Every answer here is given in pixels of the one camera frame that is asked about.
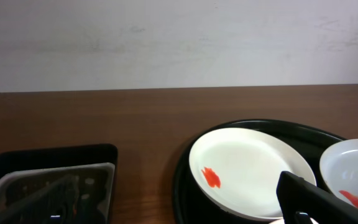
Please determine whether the white plate front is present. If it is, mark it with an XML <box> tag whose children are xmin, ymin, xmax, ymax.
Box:
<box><xmin>269</xmin><ymin>218</ymin><xmax>319</xmax><ymax>224</ymax></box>

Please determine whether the black rectangular base tray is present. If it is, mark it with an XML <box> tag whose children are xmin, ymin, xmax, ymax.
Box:
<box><xmin>0</xmin><ymin>144</ymin><xmax>118</xmax><ymax>223</ymax></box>

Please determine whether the clear rectangular water container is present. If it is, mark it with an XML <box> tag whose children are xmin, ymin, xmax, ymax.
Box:
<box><xmin>0</xmin><ymin>162</ymin><xmax>115</xmax><ymax>223</ymax></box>

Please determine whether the round black tray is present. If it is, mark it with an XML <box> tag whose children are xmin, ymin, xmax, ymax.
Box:
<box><xmin>172</xmin><ymin>119</ymin><xmax>345</xmax><ymax>224</ymax></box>

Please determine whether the white plate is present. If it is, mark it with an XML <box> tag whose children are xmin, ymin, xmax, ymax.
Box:
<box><xmin>188</xmin><ymin>128</ymin><xmax>316</xmax><ymax>222</ymax></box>
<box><xmin>319</xmin><ymin>139</ymin><xmax>358</xmax><ymax>208</ymax></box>
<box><xmin>269</xmin><ymin>218</ymin><xmax>319</xmax><ymax>224</ymax></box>

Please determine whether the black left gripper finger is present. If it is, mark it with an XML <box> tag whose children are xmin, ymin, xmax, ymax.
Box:
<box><xmin>276</xmin><ymin>171</ymin><xmax>358</xmax><ymax>224</ymax></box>

